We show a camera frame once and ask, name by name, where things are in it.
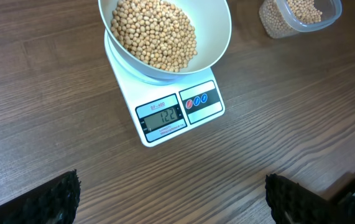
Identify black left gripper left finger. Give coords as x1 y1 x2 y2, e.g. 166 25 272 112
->
0 170 81 224

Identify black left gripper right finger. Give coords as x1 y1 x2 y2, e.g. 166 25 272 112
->
265 174 337 224

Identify white digital kitchen scale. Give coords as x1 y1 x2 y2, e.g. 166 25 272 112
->
104 35 225 147

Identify white bowl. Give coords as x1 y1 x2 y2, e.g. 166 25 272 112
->
98 0 232 79

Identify soybeans in white bowl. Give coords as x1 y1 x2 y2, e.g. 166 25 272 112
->
111 0 197 72

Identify pile of soybeans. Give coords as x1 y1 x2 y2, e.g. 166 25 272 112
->
259 0 322 39

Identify clear plastic bean container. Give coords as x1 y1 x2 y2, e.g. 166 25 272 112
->
276 0 343 34

